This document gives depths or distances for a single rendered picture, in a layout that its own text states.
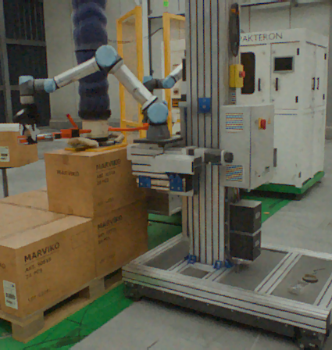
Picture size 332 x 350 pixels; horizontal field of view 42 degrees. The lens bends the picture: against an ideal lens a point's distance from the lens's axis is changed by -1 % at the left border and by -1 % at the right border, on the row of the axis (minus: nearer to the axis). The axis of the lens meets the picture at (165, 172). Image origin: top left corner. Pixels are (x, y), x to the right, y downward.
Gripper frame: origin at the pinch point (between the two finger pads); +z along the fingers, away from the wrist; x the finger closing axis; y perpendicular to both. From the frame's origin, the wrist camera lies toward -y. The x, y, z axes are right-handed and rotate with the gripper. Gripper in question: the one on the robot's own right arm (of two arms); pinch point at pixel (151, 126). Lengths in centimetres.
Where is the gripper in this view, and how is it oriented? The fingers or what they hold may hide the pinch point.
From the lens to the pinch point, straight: 310.4
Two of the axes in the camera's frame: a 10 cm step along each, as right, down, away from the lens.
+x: 8.6, 0.8, -5.1
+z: 0.3, 9.8, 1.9
